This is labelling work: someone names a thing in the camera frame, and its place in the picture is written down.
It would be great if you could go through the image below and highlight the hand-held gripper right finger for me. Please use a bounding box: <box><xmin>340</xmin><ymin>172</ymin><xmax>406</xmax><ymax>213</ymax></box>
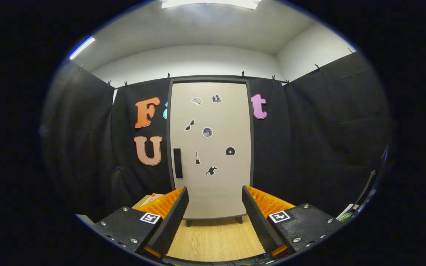
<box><xmin>241</xmin><ymin>185</ymin><xmax>345</xmax><ymax>258</ymax></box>

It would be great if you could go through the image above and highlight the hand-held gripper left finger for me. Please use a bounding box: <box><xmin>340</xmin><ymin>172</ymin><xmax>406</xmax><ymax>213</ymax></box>
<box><xmin>94</xmin><ymin>185</ymin><xmax>190</xmax><ymax>258</ymax></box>

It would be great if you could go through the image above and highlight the black door handle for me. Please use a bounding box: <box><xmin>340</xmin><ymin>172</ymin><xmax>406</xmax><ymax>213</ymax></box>
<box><xmin>173</xmin><ymin>148</ymin><xmax>183</xmax><ymax>179</ymax></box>

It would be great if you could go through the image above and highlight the beige shoe cabinet door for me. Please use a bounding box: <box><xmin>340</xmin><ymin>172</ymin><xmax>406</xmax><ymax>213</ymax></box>
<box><xmin>170</xmin><ymin>82</ymin><xmax>252</xmax><ymax>219</ymax></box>

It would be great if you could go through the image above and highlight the grey shoe cabinet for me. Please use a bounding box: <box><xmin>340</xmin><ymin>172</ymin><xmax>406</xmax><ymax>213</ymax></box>
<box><xmin>166</xmin><ymin>77</ymin><xmax>255</xmax><ymax>227</ymax></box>

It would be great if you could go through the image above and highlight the stack of books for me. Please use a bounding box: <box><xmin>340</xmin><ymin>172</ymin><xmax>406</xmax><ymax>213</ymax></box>
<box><xmin>139</xmin><ymin>193</ymin><xmax>165</xmax><ymax>207</ymax></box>

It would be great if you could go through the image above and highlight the row of black cloth clips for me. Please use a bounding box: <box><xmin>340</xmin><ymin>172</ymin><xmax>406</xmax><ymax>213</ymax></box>
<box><xmin>80</xmin><ymin>48</ymin><xmax>355</xmax><ymax>89</ymax></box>

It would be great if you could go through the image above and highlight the ceiling strip light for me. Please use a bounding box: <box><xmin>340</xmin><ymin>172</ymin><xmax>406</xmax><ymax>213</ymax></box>
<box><xmin>69</xmin><ymin>36</ymin><xmax>96</xmax><ymax>60</ymax></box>

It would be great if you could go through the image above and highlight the ceiling light panel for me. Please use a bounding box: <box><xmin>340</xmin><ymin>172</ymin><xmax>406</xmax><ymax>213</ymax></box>
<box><xmin>161</xmin><ymin>0</ymin><xmax>262</xmax><ymax>10</ymax></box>

